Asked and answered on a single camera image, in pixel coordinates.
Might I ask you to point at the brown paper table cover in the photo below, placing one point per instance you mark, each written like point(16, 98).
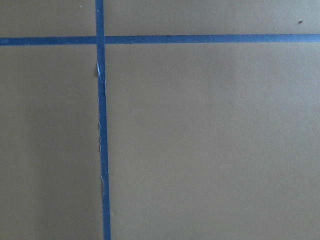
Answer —
point(159, 119)

